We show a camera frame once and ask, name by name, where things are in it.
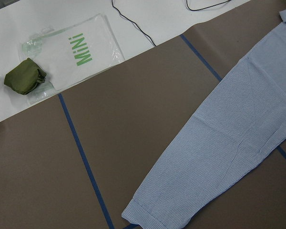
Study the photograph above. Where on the clear plastic MiNi bag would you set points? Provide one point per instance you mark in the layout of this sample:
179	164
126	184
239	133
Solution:
72	54

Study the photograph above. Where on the green folded cloth pouch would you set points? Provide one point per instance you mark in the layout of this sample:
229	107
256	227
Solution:
25	77

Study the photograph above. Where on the light blue striped shirt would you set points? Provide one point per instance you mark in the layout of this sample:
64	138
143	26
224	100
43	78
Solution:
233	130

